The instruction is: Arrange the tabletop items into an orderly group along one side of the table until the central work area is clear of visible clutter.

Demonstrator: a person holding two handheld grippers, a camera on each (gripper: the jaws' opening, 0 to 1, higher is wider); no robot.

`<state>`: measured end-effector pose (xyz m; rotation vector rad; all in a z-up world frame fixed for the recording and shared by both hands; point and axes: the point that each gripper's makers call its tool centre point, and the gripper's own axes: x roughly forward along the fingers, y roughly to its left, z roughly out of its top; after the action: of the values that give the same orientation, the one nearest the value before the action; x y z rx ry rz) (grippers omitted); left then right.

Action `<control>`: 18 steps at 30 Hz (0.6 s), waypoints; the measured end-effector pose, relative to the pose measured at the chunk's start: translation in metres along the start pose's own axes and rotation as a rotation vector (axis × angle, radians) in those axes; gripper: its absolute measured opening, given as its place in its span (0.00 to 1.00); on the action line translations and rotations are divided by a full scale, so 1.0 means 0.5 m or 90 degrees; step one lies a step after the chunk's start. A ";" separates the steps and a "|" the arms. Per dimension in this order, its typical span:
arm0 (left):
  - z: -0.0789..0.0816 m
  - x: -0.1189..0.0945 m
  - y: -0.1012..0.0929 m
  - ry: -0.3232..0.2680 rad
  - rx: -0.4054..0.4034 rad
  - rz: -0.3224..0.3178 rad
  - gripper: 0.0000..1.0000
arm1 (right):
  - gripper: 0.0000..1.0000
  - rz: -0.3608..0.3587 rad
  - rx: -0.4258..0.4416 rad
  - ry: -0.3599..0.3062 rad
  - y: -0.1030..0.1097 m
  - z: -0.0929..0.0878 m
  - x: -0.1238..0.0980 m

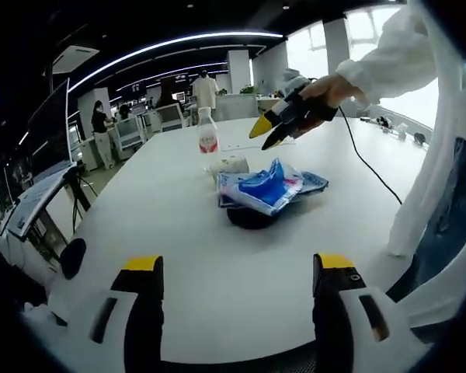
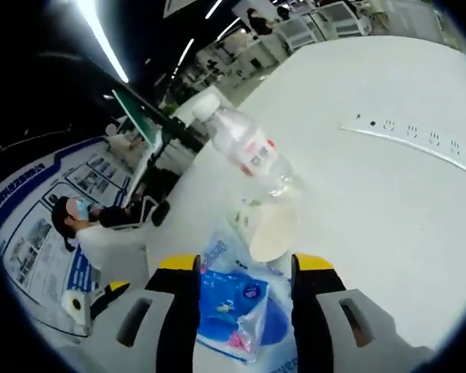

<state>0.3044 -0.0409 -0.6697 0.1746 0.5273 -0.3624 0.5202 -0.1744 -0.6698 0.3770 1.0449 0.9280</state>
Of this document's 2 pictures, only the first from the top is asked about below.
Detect black chair back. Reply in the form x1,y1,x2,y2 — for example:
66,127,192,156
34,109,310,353
59,237,88,281

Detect person's right hand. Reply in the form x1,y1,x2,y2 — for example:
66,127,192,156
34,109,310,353
300,72,369,109

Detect white table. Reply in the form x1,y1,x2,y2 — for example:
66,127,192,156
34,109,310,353
48,115,440,355

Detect black round item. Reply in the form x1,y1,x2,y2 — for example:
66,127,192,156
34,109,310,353
226,204,276,231

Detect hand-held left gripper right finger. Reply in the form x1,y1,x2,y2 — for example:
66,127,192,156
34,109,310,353
311,253,392,373

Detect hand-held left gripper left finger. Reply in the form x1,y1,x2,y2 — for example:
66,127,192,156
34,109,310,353
85,255,165,368

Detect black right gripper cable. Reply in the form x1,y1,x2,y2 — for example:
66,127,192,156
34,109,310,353
333,104,404,206

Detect light blue wipes pack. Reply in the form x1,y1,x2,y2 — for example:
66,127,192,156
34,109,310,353
297,169,331,197

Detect ceiling air conditioner unit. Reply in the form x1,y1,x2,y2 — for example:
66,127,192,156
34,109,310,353
51,45,101,75

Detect blue tissue pack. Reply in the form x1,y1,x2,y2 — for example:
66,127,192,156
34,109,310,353
216,158,304,218

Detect clear bottle red label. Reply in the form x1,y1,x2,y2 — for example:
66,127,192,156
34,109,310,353
196,106,221,155

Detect person in white coat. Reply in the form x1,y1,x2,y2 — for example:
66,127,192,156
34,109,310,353
385,38,466,345

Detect white cabinet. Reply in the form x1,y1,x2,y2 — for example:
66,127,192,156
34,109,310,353
115,115,145,161
156,103,186,134

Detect large dark monitor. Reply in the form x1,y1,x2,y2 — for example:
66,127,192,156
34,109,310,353
26,77,71,176

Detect tilted white board on stand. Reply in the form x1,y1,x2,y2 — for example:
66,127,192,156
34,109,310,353
6,162,79,239

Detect white paper cup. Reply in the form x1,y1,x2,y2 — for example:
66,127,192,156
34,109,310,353
208,155,250,176

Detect person's blue jeans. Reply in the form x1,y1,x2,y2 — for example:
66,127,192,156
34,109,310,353
422,137,466,275

